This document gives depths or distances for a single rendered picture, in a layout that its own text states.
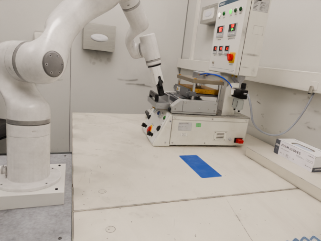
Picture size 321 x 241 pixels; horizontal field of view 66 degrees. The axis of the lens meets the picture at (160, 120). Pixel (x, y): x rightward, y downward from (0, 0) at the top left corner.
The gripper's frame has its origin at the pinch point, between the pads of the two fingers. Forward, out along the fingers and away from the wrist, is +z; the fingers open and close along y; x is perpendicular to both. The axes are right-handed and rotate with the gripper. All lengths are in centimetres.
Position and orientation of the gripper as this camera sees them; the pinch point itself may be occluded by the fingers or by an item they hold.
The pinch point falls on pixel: (160, 92)
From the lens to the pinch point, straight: 140.4
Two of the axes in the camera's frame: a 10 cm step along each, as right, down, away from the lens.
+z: 2.3, 9.2, 3.2
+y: 2.5, 2.6, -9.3
